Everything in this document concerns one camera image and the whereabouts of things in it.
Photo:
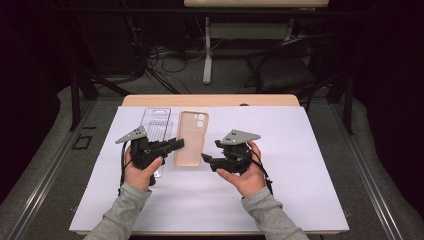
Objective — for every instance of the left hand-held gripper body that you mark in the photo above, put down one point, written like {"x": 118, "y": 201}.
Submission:
{"x": 141, "y": 155}

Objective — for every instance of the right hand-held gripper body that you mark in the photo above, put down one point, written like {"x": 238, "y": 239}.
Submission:
{"x": 235, "y": 158}

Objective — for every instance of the peach phone case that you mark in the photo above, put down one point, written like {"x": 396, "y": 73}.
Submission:
{"x": 191, "y": 143}

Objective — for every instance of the clear plastic rack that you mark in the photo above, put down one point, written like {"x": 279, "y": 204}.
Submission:
{"x": 156, "y": 116}

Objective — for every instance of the person's left hand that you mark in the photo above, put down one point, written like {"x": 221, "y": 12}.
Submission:
{"x": 140, "y": 178}

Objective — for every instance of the person's right hand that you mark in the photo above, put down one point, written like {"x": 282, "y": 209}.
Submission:
{"x": 248, "y": 181}

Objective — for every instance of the wooden table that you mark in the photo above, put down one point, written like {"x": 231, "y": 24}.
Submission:
{"x": 200, "y": 100}

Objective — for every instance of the white table board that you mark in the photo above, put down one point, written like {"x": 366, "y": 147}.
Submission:
{"x": 300, "y": 166}

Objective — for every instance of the white-legged desk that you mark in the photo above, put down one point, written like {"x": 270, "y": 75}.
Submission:
{"x": 207, "y": 60}

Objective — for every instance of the black metal stand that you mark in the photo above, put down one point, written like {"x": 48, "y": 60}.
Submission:
{"x": 348, "y": 106}
{"x": 75, "y": 100}

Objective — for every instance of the black chair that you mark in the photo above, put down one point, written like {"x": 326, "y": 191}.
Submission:
{"x": 286, "y": 76}

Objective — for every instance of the metal floor rail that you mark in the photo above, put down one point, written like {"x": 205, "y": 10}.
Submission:
{"x": 365, "y": 173}
{"x": 50, "y": 175}

